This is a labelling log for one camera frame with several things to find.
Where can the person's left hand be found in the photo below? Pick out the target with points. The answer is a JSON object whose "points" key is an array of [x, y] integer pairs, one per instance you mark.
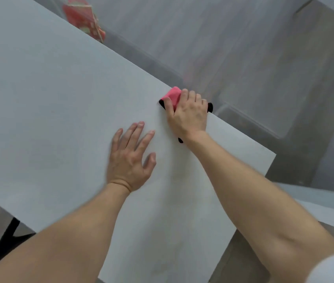
{"points": [[125, 165]]}

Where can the person's right hand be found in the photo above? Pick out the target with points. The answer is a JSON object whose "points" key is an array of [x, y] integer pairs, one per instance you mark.
{"points": [[189, 116]]}

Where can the person's right thumb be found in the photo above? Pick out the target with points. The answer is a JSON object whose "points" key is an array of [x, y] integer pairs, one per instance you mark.
{"points": [[170, 106]]}

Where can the person's right middle finger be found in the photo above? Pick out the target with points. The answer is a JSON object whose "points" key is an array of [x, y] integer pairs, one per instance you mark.
{"points": [[191, 96]]}

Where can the person's left thumb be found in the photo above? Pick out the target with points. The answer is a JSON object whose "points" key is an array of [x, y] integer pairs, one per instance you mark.
{"points": [[150, 161]]}

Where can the person's left little finger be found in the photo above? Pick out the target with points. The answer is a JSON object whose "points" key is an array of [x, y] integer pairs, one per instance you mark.
{"points": [[116, 139]]}

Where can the person's right little finger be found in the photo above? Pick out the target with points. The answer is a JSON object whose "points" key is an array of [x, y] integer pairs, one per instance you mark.
{"points": [[204, 103]]}

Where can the person's left middle finger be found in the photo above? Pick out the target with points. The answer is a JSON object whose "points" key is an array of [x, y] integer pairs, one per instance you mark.
{"points": [[136, 134]]}

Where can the pink cloth with black trim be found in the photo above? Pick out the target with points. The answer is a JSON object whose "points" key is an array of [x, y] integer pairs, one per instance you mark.
{"points": [[173, 94]]}

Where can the person's right forearm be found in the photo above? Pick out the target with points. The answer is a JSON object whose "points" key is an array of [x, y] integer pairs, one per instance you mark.
{"points": [[255, 203]]}

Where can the person's left forearm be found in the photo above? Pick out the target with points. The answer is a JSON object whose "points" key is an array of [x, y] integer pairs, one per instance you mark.
{"points": [[63, 235]]}

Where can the red patterned paper packet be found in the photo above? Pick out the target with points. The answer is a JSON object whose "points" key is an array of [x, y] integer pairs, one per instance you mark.
{"points": [[83, 17]]}

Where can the white shirt sleeve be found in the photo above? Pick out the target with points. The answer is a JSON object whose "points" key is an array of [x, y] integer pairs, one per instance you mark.
{"points": [[333, 269]]}

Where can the black metal table frame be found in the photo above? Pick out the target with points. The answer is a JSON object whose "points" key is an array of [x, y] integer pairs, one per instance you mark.
{"points": [[6, 241]]}

